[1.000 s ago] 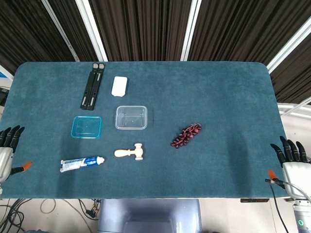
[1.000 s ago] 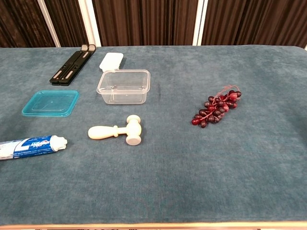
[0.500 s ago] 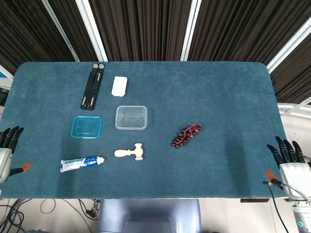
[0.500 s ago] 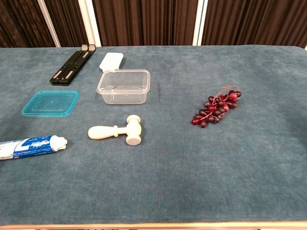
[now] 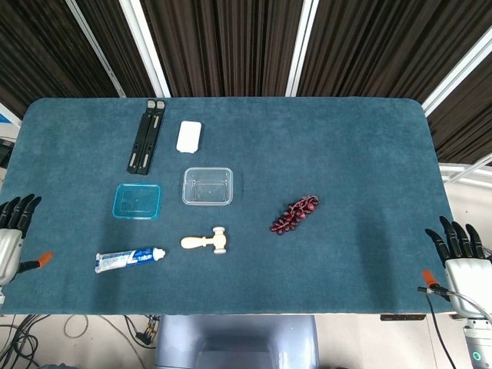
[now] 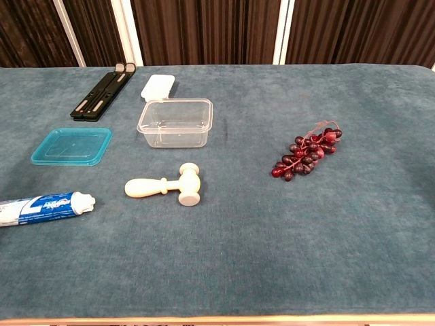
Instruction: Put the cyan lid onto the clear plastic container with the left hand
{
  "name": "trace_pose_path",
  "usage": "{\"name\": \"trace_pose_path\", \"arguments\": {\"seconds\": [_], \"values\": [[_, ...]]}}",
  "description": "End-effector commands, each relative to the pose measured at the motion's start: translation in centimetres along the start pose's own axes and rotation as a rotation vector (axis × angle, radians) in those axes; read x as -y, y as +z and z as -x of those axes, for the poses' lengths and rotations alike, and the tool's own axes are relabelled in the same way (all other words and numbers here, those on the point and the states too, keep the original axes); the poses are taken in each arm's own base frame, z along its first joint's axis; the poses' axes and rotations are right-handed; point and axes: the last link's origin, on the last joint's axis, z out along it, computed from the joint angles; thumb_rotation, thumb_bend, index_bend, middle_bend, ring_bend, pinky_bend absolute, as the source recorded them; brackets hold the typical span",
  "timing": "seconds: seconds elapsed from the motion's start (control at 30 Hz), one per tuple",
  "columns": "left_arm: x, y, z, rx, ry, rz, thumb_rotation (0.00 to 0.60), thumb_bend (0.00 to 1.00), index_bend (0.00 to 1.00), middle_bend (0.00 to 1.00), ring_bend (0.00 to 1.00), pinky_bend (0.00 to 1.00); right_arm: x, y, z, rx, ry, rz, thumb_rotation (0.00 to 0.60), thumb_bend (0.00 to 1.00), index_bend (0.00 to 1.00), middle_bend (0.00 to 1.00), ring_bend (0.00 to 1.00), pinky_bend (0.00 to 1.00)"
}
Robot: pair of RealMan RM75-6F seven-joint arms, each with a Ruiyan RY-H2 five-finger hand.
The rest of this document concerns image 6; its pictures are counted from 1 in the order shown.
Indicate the teal plastic lid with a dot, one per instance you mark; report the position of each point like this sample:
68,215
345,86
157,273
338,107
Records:
73,146

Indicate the clear plastic container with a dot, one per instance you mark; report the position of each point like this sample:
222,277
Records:
175,124

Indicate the wooden toy mallet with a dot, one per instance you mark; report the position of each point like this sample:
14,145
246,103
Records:
146,187

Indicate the blue velvet tablecloth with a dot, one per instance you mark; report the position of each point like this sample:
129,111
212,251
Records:
238,237

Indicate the red plastic grape bunch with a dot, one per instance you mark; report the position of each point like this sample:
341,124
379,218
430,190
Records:
306,156

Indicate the dark brown pleated curtain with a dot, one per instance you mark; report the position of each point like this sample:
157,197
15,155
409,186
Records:
204,30

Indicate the black folding stand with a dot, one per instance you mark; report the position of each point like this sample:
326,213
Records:
102,93

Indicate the blue white toothpaste tube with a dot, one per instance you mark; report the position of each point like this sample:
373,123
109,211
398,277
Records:
40,208

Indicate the white metal frame post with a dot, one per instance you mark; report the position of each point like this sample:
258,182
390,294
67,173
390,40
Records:
69,34
283,34
127,34

